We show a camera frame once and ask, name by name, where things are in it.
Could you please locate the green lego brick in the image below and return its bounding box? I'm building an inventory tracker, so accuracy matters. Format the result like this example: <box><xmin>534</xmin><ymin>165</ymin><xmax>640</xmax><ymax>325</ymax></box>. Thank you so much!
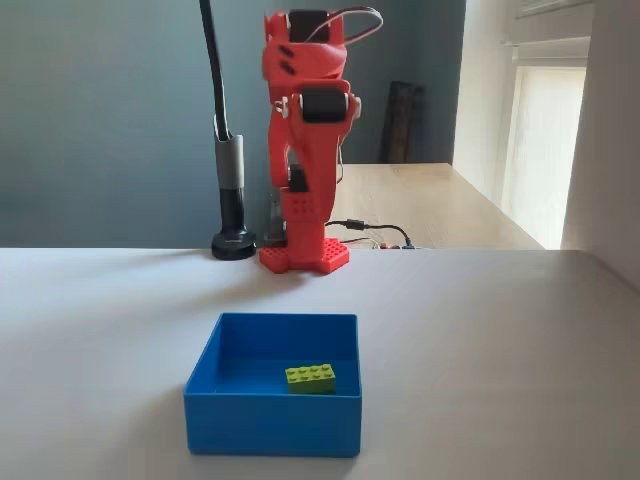
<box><xmin>284</xmin><ymin>363</ymin><xmax>338</xmax><ymax>396</ymax></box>

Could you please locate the blue plastic box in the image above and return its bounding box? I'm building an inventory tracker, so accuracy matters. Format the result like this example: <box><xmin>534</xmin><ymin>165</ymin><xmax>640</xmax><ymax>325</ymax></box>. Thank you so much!
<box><xmin>183</xmin><ymin>312</ymin><xmax>362</xmax><ymax>458</ymax></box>

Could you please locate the dark wooden board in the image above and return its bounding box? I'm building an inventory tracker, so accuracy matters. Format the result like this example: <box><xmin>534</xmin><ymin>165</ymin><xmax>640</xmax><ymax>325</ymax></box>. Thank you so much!
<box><xmin>381</xmin><ymin>79</ymin><xmax>426</xmax><ymax>165</ymax></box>

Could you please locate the black gooseneck stand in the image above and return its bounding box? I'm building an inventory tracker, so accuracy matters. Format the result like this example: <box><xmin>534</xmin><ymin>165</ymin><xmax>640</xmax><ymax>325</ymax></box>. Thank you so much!
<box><xmin>198</xmin><ymin>0</ymin><xmax>258</xmax><ymax>260</ymax></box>

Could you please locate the light wooden table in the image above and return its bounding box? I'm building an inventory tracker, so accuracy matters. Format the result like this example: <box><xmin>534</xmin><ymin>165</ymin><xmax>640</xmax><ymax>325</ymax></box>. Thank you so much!
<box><xmin>327</xmin><ymin>162</ymin><xmax>546</xmax><ymax>250</ymax></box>

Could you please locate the white window blind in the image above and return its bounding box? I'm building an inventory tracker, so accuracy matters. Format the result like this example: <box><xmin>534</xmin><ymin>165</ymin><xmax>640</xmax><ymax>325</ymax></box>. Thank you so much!
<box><xmin>499</xmin><ymin>34</ymin><xmax>591</xmax><ymax>246</ymax></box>

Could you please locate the thin servo wire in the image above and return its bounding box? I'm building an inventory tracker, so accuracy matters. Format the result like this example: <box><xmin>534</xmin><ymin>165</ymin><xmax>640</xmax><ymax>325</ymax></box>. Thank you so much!
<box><xmin>335</xmin><ymin>134</ymin><xmax>347</xmax><ymax>186</ymax></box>

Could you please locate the black usb cable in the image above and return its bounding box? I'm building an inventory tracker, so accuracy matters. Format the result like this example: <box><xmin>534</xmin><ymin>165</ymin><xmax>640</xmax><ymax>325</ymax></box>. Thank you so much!
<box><xmin>324</xmin><ymin>218</ymin><xmax>416</xmax><ymax>250</ymax></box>

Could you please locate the looped servo wire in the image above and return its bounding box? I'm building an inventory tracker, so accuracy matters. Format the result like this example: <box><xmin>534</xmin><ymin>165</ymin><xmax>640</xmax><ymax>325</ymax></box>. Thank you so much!
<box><xmin>307</xmin><ymin>5</ymin><xmax>385</xmax><ymax>47</ymax></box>

